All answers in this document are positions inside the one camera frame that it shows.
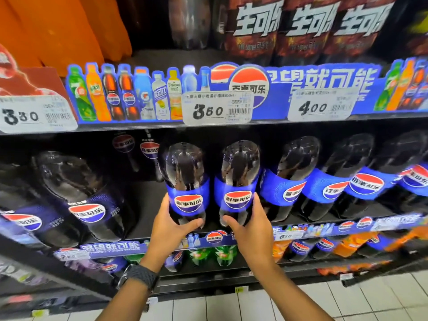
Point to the person's left hand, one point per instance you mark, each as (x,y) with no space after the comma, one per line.
(164,240)

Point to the person's right hand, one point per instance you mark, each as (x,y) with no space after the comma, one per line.
(254,244)

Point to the big blue-label cola bottle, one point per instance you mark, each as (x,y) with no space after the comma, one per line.
(324,245)
(301,247)
(112,265)
(374,240)
(174,259)

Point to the big orange soda bottle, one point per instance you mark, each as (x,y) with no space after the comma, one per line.
(408,239)
(280,249)
(347,245)

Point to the large blue-label cola bottle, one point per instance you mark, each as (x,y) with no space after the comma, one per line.
(239,163)
(184,163)

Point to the row of large cola bottles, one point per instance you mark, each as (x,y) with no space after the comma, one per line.
(83,197)

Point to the black metal shelf rack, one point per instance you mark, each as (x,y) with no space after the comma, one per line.
(153,58)

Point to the black-capped brown-label cola bottle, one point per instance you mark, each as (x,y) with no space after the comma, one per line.
(254,36)
(304,40)
(361,36)

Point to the clear white-capped soda bottle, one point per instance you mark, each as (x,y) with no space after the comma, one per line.
(189,20)

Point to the blue-capped brown-label cola bottle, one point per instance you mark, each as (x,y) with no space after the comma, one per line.
(416,30)

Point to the person's right forearm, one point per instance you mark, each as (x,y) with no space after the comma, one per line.
(287,297)

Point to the slim blue shelf banner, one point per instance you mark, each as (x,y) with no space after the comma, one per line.
(110,247)

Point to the blue printed shelf banner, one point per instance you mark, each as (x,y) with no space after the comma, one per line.
(274,110)

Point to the red printed shelf card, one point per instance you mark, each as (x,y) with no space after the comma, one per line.
(33,80)

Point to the small white price tag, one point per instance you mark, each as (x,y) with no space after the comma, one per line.
(289,234)
(72,255)
(384,223)

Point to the grey perforated-band wristwatch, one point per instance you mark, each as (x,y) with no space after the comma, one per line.
(143,275)

